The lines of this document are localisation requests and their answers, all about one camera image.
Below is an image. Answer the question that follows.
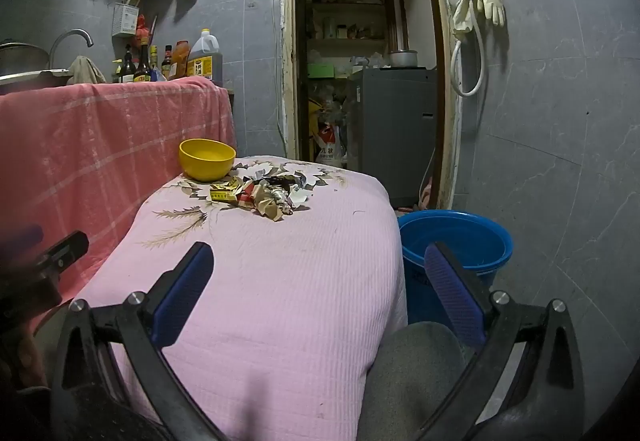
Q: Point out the pink checked cloth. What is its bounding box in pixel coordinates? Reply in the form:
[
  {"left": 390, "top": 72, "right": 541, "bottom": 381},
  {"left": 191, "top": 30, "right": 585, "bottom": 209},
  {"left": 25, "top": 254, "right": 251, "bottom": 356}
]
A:
[{"left": 0, "top": 76, "right": 238, "bottom": 302}]

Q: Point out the steel sink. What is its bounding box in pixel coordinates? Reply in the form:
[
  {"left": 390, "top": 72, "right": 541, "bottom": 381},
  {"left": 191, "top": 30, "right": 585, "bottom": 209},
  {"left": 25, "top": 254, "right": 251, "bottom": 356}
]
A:
[{"left": 0, "top": 68, "right": 71, "bottom": 94}]

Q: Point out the white wall cable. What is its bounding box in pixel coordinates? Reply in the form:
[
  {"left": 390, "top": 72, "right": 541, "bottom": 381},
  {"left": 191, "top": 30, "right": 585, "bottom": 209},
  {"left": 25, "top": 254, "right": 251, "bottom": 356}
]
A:
[{"left": 270, "top": 0, "right": 288, "bottom": 157}]

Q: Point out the large cooking oil jug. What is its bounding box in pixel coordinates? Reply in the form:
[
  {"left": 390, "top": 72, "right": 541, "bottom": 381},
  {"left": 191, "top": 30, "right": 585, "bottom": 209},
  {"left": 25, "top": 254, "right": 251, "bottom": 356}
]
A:
[{"left": 186, "top": 28, "right": 224, "bottom": 84}]

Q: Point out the wooden storage shelf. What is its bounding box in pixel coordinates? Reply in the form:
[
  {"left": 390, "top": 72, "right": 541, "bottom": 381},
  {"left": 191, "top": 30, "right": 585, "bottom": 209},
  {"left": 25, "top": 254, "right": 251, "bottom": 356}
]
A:
[{"left": 300, "top": 0, "right": 396, "bottom": 72}]

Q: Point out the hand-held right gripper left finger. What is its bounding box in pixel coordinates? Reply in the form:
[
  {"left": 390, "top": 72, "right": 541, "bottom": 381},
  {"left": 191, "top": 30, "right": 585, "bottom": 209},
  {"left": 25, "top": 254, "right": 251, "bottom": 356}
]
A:
[{"left": 50, "top": 241, "right": 226, "bottom": 441}]

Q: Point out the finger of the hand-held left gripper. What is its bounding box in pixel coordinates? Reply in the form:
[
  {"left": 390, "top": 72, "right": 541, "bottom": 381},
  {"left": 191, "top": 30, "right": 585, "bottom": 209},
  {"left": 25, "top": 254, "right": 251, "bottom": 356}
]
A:
[
  {"left": 30, "top": 231, "right": 90, "bottom": 279},
  {"left": 0, "top": 223, "right": 43, "bottom": 253}
]

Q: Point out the brown wrapper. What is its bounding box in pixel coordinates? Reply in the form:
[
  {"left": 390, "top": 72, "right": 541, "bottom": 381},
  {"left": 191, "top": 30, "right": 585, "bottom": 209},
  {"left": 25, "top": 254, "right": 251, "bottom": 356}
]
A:
[{"left": 254, "top": 185, "right": 293, "bottom": 222}]

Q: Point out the orange sauce bottle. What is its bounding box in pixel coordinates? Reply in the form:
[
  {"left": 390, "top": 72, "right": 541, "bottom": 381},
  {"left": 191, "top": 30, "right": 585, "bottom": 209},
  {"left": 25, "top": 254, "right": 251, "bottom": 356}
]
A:
[{"left": 172, "top": 40, "right": 191, "bottom": 79}]

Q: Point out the grey small refrigerator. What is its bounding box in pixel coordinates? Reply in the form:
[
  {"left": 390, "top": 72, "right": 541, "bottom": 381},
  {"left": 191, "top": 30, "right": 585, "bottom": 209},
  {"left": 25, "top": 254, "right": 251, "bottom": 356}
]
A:
[{"left": 347, "top": 67, "right": 438, "bottom": 207}]

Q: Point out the large steel pot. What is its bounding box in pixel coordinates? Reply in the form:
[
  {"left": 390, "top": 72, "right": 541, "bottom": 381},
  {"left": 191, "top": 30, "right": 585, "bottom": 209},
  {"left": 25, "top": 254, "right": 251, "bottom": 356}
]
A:
[{"left": 0, "top": 40, "right": 49, "bottom": 77}]

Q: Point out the red white wrapper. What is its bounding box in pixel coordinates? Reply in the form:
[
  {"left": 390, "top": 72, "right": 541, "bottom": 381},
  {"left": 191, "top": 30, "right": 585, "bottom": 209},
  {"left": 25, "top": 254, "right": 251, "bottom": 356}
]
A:
[{"left": 234, "top": 178, "right": 258, "bottom": 208}]

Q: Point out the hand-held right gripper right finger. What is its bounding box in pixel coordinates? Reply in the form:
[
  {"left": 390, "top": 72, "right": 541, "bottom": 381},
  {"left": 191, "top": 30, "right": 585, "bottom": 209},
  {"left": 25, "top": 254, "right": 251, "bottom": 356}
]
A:
[{"left": 424, "top": 241, "right": 586, "bottom": 441}]

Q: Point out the beige rag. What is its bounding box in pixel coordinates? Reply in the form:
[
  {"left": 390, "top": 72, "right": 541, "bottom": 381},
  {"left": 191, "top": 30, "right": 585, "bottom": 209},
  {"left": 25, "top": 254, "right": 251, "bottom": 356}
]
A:
[{"left": 67, "top": 55, "right": 107, "bottom": 85}]

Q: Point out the yellow bowl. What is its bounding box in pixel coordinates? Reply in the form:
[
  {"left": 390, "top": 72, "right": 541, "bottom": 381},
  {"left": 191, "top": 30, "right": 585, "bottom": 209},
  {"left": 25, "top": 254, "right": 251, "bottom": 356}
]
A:
[{"left": 179, "top": 138, "right": 237, "bottom": 183}]

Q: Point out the wooden door frame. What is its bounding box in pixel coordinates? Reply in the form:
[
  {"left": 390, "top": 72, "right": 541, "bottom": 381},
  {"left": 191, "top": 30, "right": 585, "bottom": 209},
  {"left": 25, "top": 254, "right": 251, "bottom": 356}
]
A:
[{"left": 280, "top": 0, "right": 463, "bottom": 212}]

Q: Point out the small yellow box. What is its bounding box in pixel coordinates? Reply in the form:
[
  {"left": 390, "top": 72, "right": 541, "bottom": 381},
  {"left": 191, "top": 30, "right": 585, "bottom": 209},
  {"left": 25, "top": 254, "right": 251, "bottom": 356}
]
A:
[{"left": 210, "top": 181, "right": 242, "bottom": 205}]

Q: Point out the white sack with red print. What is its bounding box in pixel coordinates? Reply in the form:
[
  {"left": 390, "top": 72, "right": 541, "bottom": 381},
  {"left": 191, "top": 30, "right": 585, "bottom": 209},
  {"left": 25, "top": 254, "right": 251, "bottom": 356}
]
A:
[{"left": 314, "top": 121, "right": 346, "bottom": 167}]

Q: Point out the blue plastic bucket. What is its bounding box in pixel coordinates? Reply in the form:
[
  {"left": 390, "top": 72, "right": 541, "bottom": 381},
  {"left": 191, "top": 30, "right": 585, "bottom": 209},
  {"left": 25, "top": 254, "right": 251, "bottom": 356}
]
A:
[{"left": 398, "top": 210, "right": 514, "bottom": 327}]

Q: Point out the pink floral blanket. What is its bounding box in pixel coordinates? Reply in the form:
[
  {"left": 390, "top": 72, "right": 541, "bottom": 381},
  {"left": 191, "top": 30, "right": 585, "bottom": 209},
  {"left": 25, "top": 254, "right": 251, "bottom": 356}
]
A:
[{"left": 75, "top": 155, "right": 408, "bottom": 441}]

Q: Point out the steel faucet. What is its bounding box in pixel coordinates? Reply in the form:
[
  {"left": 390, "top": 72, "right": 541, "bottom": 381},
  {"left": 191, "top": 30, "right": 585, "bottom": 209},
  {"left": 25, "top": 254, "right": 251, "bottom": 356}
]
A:
[{"left": 48, "top": 28, "right": 94, "bottom": 70}]

